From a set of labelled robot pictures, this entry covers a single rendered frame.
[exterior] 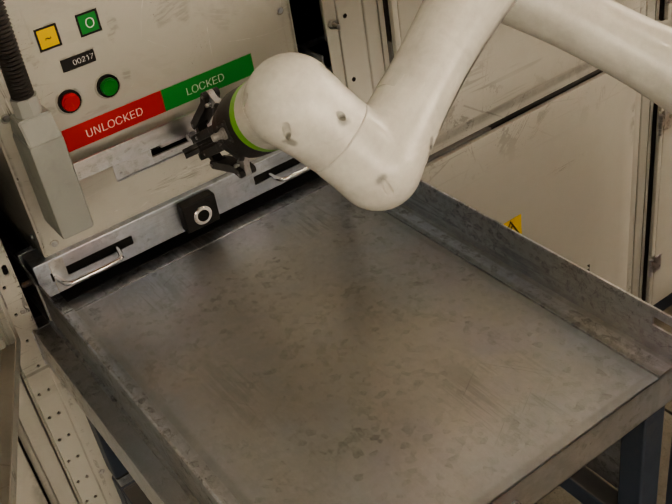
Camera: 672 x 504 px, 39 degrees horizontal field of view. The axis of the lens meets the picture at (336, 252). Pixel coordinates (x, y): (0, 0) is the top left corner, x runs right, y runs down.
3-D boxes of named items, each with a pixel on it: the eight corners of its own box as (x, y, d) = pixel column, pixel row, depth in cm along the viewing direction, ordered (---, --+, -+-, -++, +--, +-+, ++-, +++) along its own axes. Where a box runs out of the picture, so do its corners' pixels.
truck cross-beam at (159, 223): (333, 159, 164) (328, 129, 160) (45, 300, 142) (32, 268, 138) (316, 149, 167) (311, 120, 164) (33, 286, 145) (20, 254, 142)
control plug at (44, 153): (96, 226, 130) (56, 114, 120) (63, 241, 128) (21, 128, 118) (74, 205, 136) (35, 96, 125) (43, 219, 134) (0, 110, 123)
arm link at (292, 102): (296, 21, 103) (246, 101, 100) (382, 89, 107) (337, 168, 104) (250, 52, 115) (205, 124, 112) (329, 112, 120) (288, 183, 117)
